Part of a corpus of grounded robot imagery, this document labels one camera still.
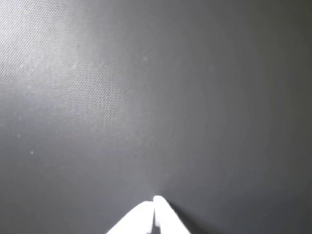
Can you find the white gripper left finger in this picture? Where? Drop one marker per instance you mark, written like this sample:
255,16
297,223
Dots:
136,221

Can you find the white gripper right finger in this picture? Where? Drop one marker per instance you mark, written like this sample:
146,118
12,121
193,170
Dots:
168,219

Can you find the dark grey table mat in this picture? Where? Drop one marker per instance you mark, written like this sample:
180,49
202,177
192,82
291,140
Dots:
156,97

